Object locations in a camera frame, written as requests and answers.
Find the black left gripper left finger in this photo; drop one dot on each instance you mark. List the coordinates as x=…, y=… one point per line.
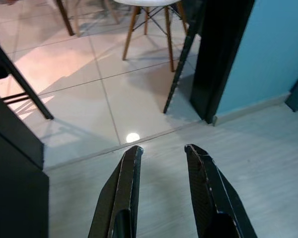
x=119, y=198

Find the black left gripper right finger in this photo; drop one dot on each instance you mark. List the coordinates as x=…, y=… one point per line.
x=213, y=198

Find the dark brown wooden table leg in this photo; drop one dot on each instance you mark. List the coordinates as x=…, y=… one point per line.
x=65, y=17

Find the white chair with wooden legs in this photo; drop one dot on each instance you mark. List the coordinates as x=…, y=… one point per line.
x=149, y=1

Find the black door frame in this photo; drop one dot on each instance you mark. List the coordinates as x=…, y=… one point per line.
x=218, y=62

